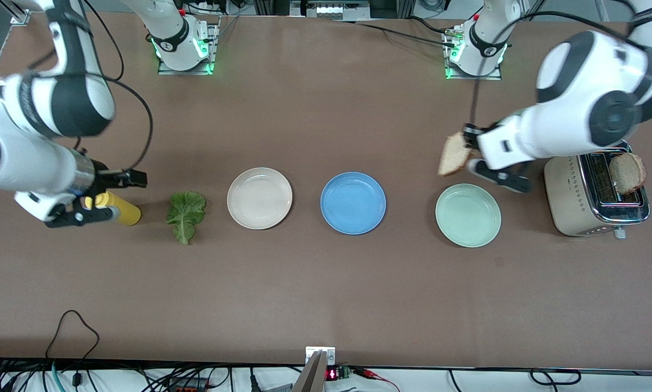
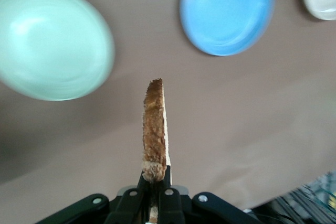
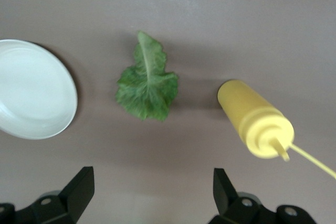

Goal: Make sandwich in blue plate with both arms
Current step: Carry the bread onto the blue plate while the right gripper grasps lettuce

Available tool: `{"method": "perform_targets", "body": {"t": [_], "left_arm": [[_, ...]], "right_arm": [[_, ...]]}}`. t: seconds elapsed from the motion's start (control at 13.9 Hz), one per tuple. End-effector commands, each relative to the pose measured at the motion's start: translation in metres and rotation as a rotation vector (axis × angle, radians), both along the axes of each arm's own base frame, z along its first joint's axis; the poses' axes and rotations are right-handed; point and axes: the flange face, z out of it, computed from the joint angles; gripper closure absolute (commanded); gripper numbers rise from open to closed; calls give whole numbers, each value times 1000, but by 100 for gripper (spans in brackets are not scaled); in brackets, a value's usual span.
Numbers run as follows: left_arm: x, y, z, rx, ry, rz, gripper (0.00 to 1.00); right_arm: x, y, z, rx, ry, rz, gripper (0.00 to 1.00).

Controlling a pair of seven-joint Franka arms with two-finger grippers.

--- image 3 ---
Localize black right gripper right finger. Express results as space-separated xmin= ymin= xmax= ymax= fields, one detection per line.
xmin=208 ymin=167 xmax=316 ymax=224

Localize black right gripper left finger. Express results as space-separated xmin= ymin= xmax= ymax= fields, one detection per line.
xmin=0 ymin=166 xmax=95 ymax=224

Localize yellow squeeze bottle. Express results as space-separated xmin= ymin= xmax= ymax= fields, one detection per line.
xmin=217 ymin=79 xmax=336 ymax=180

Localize green lettuce leaf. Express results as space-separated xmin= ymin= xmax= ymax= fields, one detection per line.
xmin=115 ymin=30 xmax=179 ymax=122

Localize off-white plate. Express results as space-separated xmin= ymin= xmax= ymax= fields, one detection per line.
xmin=0 ymin=39 xmax=79 ymax=140

